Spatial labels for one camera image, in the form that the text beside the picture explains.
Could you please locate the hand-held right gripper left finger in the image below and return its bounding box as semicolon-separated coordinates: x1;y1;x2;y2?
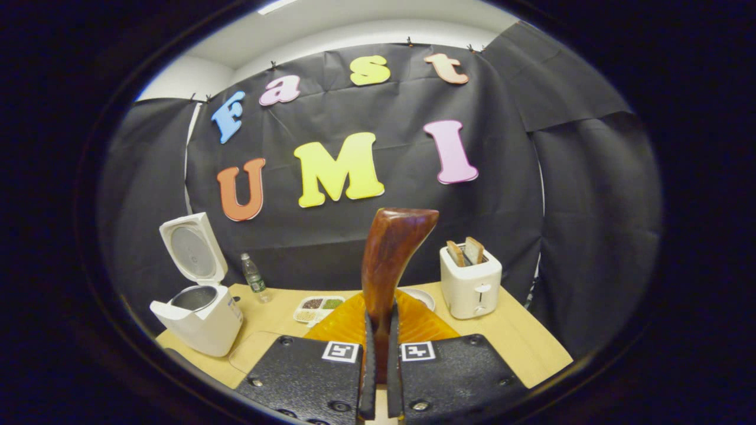
235;292;379;424

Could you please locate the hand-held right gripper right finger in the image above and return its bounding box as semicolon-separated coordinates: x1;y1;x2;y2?
387;289;529;421

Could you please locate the white divided rice dish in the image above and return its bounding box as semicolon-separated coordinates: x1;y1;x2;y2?
293;296;346;325

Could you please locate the brown wooden spoon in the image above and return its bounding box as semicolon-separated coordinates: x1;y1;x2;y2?
361;207;440;384

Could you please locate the white rice cooker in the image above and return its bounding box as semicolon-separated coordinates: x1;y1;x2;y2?
149;212;244;358

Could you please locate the white round plate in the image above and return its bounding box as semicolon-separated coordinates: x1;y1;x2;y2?
399;287;436;312

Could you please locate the white toaster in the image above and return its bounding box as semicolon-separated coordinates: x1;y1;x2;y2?
439;242;503;321

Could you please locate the clear plastic tray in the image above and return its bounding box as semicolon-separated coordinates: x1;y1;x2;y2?
228;331;284;375

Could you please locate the black backdrop cloth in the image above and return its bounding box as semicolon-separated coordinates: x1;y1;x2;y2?
97;22;663;358

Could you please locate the clear plastic water bottle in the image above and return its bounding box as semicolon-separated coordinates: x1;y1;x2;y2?
240;253;273;304

